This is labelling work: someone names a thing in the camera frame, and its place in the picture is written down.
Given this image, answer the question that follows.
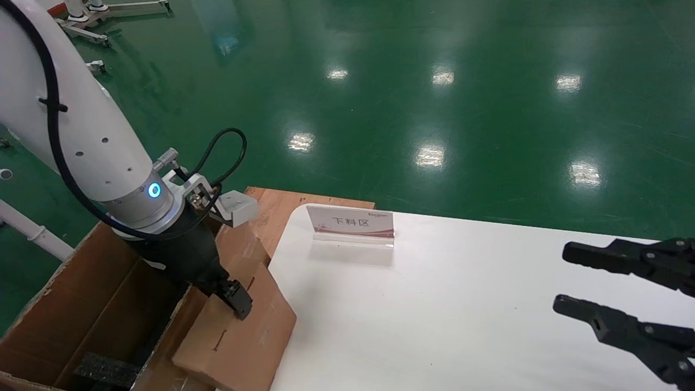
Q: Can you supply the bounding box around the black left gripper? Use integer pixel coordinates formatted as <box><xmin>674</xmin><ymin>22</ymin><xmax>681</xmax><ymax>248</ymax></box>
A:
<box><xmin>125</xmin><ymin>205</ymin><xmax>254</xmax><ymax>321</ymax></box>

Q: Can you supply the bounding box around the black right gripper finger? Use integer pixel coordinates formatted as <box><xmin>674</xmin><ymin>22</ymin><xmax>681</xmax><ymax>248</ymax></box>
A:
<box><xmin>553</xmin><ymin>294</ymin><xmax>695</xmax><ymax>391</ymax></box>
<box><xmin>562</xmin><ymin>237</ymin><xmax>695</xmax><ymax>298</ymax></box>

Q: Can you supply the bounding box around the large cardboard box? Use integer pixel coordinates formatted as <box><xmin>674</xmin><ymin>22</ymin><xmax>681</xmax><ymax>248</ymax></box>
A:
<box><xmin>0</xmin><ymin>220</ymin><xmax>298</xmax><ymax>391</ymax></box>

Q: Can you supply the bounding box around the white red table sign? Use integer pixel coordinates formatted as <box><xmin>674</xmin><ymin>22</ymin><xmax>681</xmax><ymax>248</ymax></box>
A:
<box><xmin>306</xmin><ymin>204</ymin><xmax>396</xmax><ymax>251</ymax></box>

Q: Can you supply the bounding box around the black textured block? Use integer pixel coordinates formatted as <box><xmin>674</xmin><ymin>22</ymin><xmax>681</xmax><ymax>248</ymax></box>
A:
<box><xmin>72</xmin><ymin>352</ymin><xmax>143</xmax><ymax>389</ymax></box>

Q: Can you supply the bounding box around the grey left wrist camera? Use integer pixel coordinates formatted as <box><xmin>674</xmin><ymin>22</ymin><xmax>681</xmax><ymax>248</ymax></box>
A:
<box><xmin>171</xmin><ymin>169</ymin><xmax>259</xmax><ymax>229</ymax></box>

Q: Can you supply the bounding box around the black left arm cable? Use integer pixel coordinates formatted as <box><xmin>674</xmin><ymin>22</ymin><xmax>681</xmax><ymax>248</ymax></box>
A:
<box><xmin>0</xmin><ymin>0</ymin><xmax>248</xmax><ymax>242</ymax></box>

